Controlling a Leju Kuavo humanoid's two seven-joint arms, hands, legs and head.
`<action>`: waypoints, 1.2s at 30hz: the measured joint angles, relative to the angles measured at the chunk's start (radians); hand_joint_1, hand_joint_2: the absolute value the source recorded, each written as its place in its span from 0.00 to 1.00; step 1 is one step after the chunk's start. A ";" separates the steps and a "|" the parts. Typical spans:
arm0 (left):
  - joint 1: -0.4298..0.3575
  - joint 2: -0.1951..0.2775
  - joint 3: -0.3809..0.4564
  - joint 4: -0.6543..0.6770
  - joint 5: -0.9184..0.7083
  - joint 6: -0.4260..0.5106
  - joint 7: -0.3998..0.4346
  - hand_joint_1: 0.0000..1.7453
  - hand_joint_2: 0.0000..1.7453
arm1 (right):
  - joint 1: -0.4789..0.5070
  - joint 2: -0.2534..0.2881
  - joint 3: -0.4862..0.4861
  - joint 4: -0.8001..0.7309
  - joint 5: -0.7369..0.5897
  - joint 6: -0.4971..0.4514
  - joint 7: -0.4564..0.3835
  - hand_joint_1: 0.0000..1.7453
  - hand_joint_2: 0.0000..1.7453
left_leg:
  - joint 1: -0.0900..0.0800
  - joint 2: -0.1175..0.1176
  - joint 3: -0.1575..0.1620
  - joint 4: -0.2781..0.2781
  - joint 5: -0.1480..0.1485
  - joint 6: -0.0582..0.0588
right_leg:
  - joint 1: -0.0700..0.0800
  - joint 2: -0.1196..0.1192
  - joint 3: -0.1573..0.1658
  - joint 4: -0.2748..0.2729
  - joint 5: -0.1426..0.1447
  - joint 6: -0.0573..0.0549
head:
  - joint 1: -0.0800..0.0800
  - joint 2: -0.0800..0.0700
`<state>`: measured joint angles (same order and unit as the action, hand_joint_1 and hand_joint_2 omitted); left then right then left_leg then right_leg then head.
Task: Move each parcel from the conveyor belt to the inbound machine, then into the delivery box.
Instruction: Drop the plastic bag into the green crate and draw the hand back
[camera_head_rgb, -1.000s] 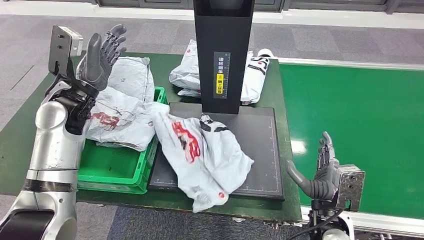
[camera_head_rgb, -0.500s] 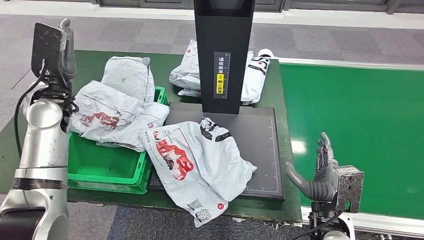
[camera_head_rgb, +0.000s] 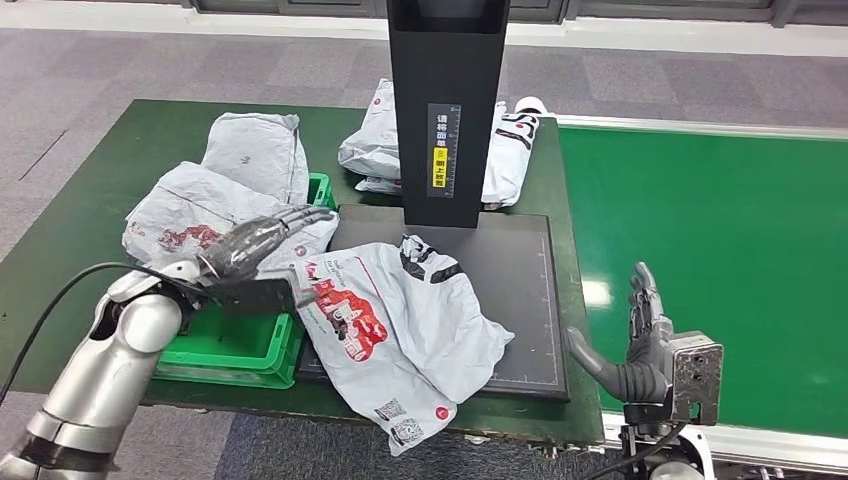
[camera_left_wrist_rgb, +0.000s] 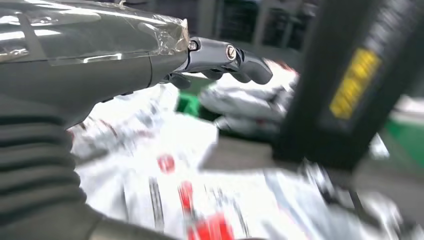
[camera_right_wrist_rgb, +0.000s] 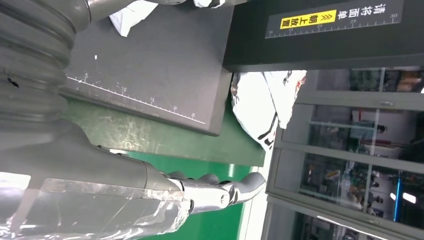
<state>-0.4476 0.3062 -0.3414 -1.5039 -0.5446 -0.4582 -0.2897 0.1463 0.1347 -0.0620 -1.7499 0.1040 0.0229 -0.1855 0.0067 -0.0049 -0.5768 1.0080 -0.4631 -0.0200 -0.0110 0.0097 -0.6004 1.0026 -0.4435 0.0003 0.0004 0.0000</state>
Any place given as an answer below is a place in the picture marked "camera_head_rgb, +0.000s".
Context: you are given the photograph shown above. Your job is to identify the black scanner machine platform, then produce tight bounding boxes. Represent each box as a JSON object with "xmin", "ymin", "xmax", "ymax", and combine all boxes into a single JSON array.
[{"xmin": 296, "ymin": 203, "xmax": 571, "ymax": 403}]

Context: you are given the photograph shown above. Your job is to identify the green plastic crate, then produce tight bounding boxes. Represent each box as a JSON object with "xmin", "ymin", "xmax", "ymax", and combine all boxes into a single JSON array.
[{"xmin": 153, "ymin": 172, "xmax": 338, "ymax": 391}]

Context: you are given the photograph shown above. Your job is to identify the plain grey-white poly mailer parcel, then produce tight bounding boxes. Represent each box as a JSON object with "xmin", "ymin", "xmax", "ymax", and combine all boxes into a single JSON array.
[{"xmin": 200, "ymin": 112, "xmax": 311, "ymax": 207}]

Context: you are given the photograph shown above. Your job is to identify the green conveyor belt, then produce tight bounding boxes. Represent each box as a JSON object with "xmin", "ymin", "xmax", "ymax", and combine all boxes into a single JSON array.
[{"xmin": 558, "ymin": 125, "xmax": 848, "ymax": 439}]

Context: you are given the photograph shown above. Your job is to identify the flat pale grey parcel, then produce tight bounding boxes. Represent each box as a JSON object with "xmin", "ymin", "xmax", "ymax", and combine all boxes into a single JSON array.
[{"xmin": 354, "ymin": 174, "xmax": 403, "ymax": 195}]

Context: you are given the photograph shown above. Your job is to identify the white parcel bold black letters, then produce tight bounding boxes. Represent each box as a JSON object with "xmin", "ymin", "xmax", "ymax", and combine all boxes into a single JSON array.
[{"xmin": 481, "ymin": 102, "xmax": 541, "ymax": 209}]

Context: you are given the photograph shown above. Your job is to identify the white parcel red print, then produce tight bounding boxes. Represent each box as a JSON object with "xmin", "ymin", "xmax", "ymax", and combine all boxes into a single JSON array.
[{"xmin": 122, "ymin": 160, "xmax": 340, "ymax": 274}]

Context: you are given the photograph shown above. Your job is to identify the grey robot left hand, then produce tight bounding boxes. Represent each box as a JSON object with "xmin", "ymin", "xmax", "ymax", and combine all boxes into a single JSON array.
[{"xmin": 198, "ymin": 205, "xmax": 337, "ymax": 284}]

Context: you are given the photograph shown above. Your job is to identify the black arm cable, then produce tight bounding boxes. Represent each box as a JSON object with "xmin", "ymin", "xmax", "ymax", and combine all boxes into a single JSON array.
[
  {"xmin": 582, "ymin": 423, "xmax": 688, "ymax": 480},
  {"xmin": 0, "ymin": 261, "xmax": 203, "ymax": 407}
]

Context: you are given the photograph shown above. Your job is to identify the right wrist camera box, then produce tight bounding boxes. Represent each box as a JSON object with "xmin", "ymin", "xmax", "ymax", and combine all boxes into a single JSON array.
[{"xmin": 669, "ymin": 331, "xmax": 725, "ymax": 427}]

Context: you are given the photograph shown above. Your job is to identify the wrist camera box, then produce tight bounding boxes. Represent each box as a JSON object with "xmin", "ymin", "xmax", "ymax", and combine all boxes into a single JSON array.
[
  {"xmin": 669, "ymin": 331, "xmax": 725, "ymax": 427},
  {"xmin": 201, "ymin": 268, "xmax": 321, "ymax": 317}
]

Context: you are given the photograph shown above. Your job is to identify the black scanner machine column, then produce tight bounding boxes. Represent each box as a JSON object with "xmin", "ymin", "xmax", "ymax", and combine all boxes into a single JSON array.
[{"xmin": 387, "ymin": 0, "xmax": 511, "ymax": 229}]

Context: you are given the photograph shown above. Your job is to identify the aluminium conveyor frame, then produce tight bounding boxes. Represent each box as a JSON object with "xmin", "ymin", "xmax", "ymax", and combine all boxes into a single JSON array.
[{"xmin": 555, "ymin": 113, "xmax": 848, "ymax": 477}]

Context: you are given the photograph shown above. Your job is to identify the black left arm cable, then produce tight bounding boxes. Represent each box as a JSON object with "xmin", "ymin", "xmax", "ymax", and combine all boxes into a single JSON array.
[{"xmin": 0, "ymin": 261, "xmax": 203, "ymax": 407}]

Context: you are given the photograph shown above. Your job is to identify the smooth white parcel red logo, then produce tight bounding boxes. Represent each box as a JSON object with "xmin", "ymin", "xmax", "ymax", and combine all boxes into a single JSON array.
[{"xmin": 291, "ymin": 235, "xmax": 517, "ymax": 458}]

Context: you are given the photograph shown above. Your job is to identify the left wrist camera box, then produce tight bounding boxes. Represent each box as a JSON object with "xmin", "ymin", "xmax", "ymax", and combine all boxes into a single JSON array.
[{"xmin": 201, "ymin": 268, "xmax": 321, "ymax": 317}]

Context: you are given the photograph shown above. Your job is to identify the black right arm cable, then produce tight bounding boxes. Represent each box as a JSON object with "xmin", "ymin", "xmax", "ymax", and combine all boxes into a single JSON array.
[{"xmin": 582, "ymin": 423, "xmax": 688, "ymax": 480}]

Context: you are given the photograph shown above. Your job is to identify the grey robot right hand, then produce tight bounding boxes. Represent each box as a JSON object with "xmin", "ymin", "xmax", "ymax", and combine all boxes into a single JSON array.
[{"xmin": 566, "ymin": 261, "xmax": 676, "ymax": 405}]

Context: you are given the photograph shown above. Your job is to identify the grey-white parcel small red dot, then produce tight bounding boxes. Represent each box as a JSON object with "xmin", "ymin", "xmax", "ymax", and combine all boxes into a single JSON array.
[{"xmin": 337, "ymin": 79, "xmax": 402, "ymax": 180}]

